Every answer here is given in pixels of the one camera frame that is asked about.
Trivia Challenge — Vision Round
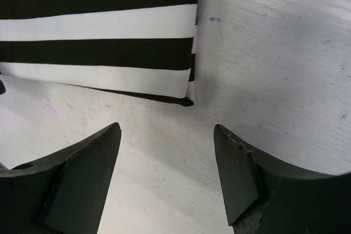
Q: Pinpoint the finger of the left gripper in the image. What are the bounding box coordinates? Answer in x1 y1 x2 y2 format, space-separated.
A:
0 81 6 95

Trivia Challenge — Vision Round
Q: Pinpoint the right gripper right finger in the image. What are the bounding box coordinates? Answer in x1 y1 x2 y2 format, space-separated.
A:
213 124 350 233

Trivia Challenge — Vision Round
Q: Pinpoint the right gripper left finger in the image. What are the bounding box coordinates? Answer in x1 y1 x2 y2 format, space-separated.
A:
1 123 121 233

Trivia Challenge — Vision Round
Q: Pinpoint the black white striped tank top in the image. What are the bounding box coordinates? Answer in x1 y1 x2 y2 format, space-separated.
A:
1 0 198 106

